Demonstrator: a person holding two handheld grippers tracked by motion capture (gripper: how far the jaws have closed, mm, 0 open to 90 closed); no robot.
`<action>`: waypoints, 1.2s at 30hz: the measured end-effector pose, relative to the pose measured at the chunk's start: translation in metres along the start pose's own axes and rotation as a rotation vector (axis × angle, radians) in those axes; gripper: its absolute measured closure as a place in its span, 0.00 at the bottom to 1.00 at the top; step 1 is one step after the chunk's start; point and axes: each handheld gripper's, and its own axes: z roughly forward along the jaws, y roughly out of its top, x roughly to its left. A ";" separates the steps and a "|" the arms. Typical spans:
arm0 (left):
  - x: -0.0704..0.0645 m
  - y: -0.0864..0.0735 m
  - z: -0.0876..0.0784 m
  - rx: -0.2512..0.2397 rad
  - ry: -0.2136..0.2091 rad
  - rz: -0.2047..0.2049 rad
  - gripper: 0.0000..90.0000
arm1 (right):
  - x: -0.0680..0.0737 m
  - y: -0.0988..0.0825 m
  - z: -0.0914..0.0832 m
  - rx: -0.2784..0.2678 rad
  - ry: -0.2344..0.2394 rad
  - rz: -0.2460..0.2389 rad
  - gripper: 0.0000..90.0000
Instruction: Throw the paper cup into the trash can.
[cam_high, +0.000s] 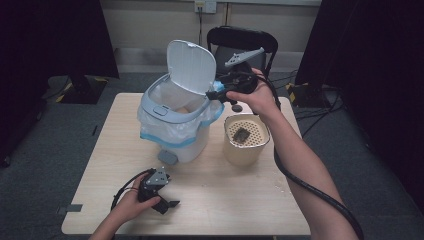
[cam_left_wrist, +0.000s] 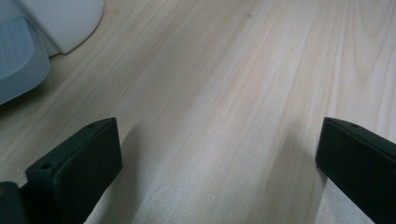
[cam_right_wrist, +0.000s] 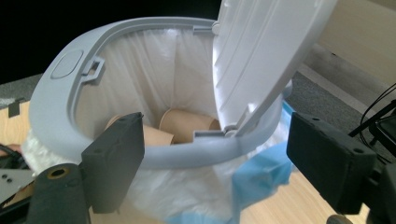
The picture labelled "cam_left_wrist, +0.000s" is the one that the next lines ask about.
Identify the white pedal trash can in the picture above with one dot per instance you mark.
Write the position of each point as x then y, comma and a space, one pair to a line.
59, 25

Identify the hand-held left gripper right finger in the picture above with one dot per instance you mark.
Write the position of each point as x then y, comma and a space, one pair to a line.
364, 168

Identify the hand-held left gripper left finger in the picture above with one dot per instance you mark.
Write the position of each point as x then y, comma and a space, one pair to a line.
77, 174

